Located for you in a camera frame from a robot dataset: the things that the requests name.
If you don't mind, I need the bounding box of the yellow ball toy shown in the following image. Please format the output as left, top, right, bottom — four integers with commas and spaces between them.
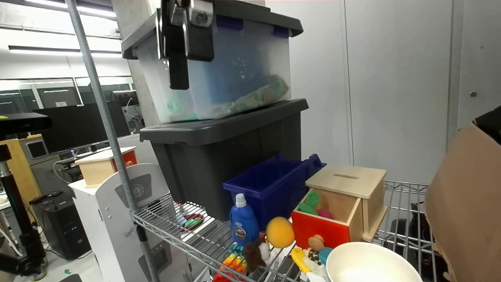
264, 216, 297, 249

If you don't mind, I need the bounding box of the yellow plastic toy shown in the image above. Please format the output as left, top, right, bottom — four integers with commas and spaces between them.
289, 246, 313, 274

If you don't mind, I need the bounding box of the small wooden box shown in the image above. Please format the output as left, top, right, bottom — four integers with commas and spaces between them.
73, 146, 139, 188

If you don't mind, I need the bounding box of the black stand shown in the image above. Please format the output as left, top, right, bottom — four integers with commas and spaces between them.
0, 111, 53, 279

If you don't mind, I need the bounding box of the black box unit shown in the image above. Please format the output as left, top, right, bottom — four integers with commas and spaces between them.
29, 190, 92, 259

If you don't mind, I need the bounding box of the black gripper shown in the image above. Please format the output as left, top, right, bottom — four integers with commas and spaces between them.
154, 0, 216, 91

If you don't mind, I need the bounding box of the light wooden cabinet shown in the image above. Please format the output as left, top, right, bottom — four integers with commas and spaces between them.
0, 133, 45, 208

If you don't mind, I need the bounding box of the clear storage bin dark lid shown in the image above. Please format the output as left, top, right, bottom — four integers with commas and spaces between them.
120, 0, 305, 125

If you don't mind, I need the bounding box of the white cabinet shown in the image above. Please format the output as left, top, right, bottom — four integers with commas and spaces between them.
68, 161, 194, 282

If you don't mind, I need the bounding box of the large cardboard box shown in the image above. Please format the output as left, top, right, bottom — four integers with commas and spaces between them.
424, 105, 501, 282

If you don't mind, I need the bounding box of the green toy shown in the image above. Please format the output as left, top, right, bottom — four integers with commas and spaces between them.
297, 190, 322, 216

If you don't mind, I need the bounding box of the white spotted toy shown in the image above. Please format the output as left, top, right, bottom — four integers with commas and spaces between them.
305, 251, 328, 282

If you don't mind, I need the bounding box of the blue detergent bottle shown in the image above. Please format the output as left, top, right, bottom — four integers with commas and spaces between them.
228, 193, 261, 251

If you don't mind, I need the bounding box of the blue plastic bin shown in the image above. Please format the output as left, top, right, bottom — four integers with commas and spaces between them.
222, 152, 327, 232

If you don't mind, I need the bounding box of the packet with coloured items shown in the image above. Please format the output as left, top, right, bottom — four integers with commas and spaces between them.
172, 204, 216, 232

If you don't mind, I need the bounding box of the rainbow coloured toy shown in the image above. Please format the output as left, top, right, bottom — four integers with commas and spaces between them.
211, 251, 248, 282

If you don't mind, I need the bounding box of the small dark brown toy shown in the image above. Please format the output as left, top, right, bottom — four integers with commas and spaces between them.
242, 241, 264, 274

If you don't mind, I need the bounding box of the wooden peg doll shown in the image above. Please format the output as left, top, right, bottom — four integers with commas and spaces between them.
306, 234, 327, 254

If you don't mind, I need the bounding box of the white pot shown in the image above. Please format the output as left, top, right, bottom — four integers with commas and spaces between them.
324, 240, 424, 282

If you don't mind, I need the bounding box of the dark grey storage tote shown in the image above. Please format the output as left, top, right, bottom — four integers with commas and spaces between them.
139, 99, 309, 221

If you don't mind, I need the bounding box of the wooden box with red drawer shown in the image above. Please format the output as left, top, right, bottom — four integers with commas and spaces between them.
289, 163, 388, 252

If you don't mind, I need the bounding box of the metal rack pole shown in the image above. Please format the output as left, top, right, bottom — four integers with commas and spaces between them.
64, 0, 161, 282

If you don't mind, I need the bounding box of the teal block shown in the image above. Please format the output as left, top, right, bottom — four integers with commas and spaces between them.
317, 246, 333, 266

